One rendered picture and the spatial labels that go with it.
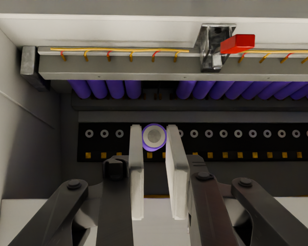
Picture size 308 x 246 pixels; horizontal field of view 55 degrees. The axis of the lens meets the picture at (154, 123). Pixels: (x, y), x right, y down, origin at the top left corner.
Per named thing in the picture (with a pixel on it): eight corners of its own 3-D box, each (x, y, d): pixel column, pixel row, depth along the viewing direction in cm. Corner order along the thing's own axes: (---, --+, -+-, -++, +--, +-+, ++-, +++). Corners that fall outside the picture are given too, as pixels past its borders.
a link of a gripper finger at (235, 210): (193, 199, 13) (262, 199, 13) (181, 153, 18) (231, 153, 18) (191, 229, 13) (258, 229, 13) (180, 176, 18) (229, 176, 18)
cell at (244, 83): (224, 85, 38) (240, 65, 31) (238, 85, 38) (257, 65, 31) (225, 99, 37) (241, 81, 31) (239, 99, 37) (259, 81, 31)
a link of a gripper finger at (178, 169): (174, 167, 14) (190, 167, 14) (166, 124, 21) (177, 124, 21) (172, 220, 15) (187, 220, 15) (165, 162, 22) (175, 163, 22)
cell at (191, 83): (175, 85, 37) (182, 64, 31) (189, 85, 37) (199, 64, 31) (176, 99, 37) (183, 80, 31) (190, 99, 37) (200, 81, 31)
